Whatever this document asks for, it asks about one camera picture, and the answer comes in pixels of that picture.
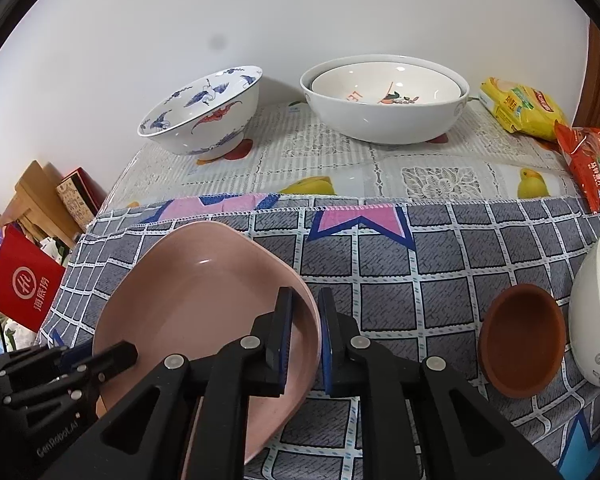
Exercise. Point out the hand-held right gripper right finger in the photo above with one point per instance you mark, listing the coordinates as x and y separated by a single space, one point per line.
327 340

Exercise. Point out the grey checked cloth with stars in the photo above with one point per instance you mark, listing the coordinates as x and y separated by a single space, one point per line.
430 270

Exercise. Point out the large white bowl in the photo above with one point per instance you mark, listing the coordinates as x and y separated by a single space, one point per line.
380 122

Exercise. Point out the small brown bowl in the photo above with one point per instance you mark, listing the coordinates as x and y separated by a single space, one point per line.
522 335

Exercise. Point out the pink plate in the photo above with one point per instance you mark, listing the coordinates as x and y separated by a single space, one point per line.
195 290

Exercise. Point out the patterned box with red edge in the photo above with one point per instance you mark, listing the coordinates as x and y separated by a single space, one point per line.
77 200

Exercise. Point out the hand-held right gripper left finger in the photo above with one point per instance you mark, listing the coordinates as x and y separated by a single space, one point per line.
285 340

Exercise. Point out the yellow snack bag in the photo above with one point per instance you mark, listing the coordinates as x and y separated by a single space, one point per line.
522 107

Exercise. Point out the white bowl with blue cranes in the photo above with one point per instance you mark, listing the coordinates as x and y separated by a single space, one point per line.
200 105

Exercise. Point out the red snack bag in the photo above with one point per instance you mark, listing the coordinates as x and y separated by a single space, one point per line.
592 165

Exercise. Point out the white bowl with red print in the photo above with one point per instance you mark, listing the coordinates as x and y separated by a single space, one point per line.
380 85

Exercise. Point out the brown wooden door frame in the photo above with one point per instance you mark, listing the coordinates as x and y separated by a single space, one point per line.
597 75

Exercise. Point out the white bowl with grey scrolls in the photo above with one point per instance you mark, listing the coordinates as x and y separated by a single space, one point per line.
597 310

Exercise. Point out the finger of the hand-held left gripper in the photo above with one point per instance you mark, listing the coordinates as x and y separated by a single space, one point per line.
77 355
115 357

